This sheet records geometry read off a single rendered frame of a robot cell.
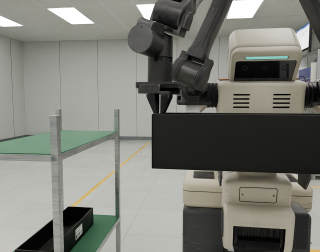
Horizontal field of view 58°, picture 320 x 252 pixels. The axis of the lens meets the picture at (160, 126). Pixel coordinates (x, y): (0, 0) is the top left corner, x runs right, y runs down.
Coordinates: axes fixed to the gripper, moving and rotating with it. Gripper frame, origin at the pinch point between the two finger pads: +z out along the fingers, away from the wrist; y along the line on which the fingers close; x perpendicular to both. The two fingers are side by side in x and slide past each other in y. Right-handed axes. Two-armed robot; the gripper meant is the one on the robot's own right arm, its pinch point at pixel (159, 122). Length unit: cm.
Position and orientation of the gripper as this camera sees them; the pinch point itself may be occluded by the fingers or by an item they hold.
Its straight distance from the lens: 67.5
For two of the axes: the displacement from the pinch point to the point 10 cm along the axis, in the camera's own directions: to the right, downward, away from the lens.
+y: 9.9, 0.2, -1.5
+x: 1.5, -0.7, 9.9
